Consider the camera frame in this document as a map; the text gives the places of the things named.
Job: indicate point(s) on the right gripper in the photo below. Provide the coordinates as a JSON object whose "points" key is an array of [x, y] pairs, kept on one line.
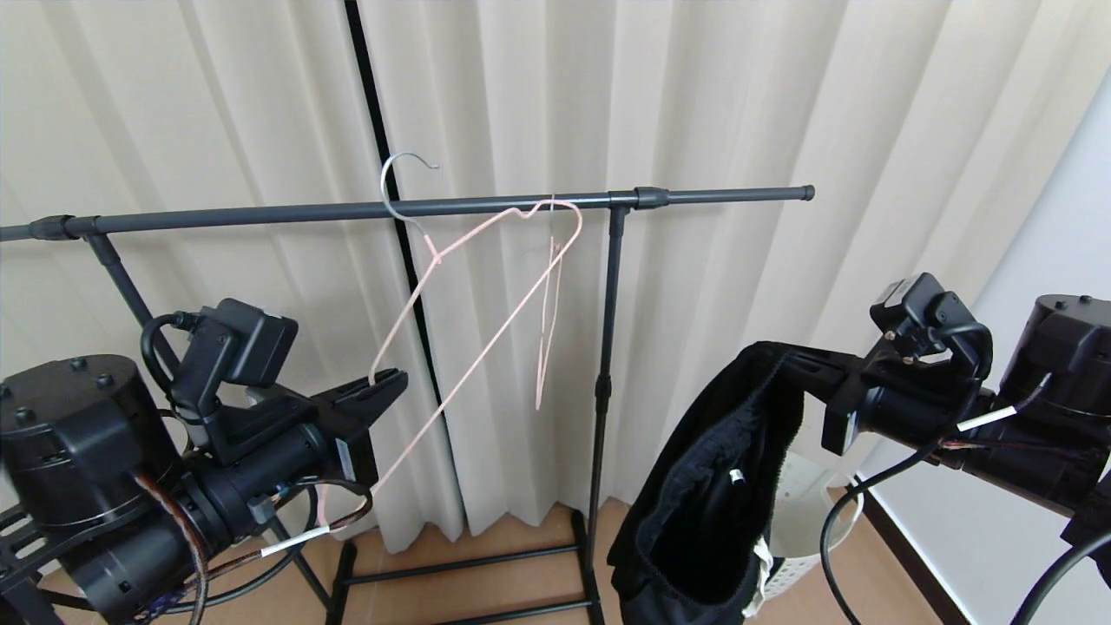
{"points": [[911, 425]]}

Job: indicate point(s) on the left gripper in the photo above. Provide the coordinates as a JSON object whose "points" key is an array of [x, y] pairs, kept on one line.
{"points": [[260, 477]]}

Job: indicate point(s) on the black shorts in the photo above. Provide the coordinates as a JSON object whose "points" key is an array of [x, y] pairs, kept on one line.
{"points": [[694, 521]]}

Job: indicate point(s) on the pink clothes hanger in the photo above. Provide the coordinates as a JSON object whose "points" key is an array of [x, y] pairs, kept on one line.
{"points": [[486, 347], [547, 347]]}

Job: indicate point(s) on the white laundry basket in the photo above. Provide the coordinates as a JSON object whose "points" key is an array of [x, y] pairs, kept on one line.
{"points": [[816, 512]]}

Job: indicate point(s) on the black clothes rack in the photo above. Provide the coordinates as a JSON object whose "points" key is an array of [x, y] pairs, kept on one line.
{"points": [[260, 212]]}

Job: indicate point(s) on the white curtain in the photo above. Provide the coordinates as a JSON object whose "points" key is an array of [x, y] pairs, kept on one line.
{"points": [[694, 104], [174, 104]]}

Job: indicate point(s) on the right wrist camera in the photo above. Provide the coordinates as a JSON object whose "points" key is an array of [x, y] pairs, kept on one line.
{"points": [[929, 321]]}

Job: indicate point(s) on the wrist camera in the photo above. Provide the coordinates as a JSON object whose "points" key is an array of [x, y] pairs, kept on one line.
{"points": [[929, 321], [256, 343]]}

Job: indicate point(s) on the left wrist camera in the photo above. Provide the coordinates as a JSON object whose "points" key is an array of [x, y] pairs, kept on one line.
{"points": [[256, 343]]}

